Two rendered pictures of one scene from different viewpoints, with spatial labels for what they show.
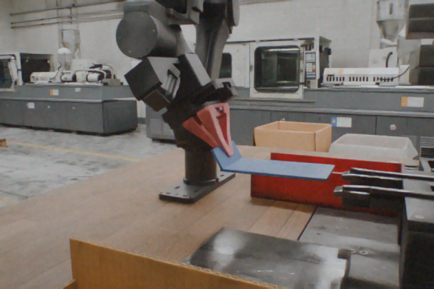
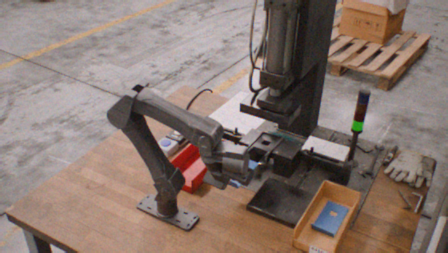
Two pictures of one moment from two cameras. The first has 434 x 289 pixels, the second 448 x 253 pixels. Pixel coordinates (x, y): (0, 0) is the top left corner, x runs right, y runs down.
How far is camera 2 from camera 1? 1.39 m
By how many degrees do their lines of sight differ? 81
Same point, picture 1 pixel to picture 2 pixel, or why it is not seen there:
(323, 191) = not seen: hidden behind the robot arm
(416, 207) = (282, 154)
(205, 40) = (148, 134)
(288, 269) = (281, 193)
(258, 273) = (283, 200)
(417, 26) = (279, 110)
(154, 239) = (243, 230)
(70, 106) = not seen: outside the picture
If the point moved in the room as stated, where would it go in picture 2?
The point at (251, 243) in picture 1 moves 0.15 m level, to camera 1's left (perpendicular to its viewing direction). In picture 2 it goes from (262, 198) to (261, 234)
